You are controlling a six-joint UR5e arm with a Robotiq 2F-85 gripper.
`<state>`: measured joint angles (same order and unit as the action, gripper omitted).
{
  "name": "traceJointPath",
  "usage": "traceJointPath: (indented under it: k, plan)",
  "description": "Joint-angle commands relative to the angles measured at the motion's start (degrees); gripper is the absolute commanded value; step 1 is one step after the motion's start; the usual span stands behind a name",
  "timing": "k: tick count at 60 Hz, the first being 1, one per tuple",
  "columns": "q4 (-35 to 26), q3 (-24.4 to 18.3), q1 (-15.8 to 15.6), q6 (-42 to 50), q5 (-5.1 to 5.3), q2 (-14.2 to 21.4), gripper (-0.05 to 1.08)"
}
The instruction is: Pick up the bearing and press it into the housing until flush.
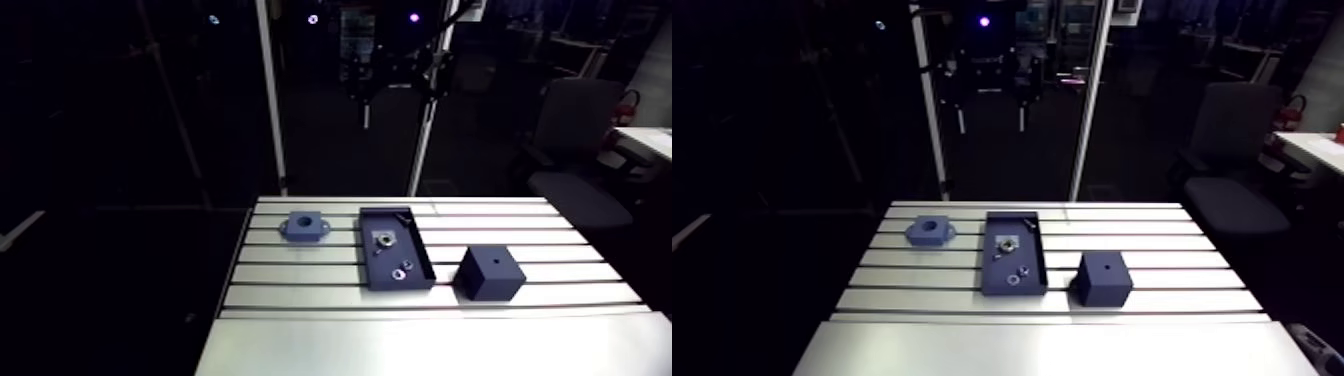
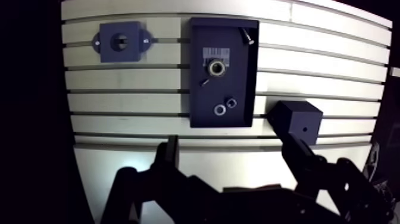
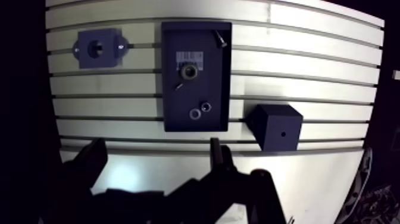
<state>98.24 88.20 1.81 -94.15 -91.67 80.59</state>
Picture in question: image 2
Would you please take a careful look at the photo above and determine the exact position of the steel bolt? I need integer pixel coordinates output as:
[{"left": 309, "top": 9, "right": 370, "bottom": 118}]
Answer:
[{"left": 239, "top": 27, "right": 255, "bottom": 46}]

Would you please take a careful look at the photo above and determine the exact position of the dark blue-grey block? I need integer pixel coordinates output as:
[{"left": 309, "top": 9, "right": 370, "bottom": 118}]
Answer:
[{"left": 267, "top": 100, "right": 324, "bottom": 145}]

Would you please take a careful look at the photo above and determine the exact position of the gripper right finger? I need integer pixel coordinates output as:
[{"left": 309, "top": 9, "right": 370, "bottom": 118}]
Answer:
[{"left": 279, "top": 131, "right": 395, "bottom": 224}]

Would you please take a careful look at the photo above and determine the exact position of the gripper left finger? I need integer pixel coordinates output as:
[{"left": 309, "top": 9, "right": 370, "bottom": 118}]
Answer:
[{"left": 99, "top": 135, "right": 220, "bottom": 224}]

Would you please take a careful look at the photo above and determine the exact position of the dark blue-grey tray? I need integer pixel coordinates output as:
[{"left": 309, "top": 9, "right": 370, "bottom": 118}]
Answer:
[{"left": 189, "top": 17, "right": 260, "bottom": 129}]

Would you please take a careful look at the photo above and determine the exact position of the dark blue-grey housing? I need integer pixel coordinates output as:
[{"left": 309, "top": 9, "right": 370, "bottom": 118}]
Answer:
[{"left": 91, "top": 21, "right": 154, "bottom": 64}]

